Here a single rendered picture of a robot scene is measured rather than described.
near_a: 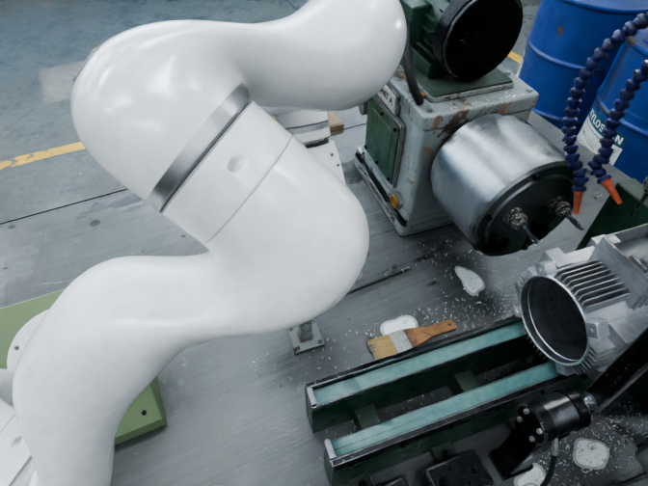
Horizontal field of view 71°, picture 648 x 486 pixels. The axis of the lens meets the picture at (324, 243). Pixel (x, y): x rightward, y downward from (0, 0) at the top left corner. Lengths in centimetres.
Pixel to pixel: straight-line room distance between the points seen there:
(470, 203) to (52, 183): 251
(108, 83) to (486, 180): 73
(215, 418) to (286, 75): 74
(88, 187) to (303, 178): 263
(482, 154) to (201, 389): 72
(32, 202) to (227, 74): 267
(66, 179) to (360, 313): 228
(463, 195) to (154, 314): 71
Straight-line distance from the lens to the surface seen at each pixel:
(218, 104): 29
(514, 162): 92
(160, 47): 30
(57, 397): 40
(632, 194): 96
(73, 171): 306
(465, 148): 97
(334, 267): 30
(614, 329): 82
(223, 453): 93
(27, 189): 305
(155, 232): 128
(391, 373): 85
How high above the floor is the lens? 167
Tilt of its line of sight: 47 degrees down
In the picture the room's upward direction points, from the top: straight up
